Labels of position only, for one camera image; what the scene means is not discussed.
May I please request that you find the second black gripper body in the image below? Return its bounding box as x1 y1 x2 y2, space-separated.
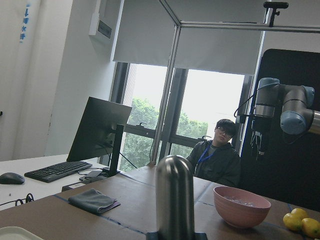
251 116 272 157

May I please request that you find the steel muddler with black tip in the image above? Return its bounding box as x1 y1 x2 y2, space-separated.
155 155 195 240

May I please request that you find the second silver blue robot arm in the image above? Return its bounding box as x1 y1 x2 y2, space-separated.
251 77 320 157

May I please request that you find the pink bowl of ice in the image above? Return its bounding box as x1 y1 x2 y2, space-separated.
213 186 272 229

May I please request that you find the seated person in jacket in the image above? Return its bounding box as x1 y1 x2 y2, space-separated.
186 119 241 188

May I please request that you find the yellow lemon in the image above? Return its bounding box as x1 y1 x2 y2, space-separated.
282 213 302 232
301 217 320 239
290 208 309 220

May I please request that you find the black computer monitor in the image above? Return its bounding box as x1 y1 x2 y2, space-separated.
67 96 132 162

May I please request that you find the grey folded cloth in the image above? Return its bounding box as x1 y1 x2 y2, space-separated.
68 188 121 215

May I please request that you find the black keyboard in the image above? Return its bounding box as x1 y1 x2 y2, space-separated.
24 161 92 183

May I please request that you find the black computer mouse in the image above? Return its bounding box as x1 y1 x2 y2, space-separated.
0 172 25 185

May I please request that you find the cream bear tray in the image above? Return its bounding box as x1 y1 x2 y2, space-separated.
0 226 43 240

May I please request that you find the aluminium frame post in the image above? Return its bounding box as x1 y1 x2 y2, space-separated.
150 0 320 165

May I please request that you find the overhead black camera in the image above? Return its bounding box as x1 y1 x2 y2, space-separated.
263 1 289 28

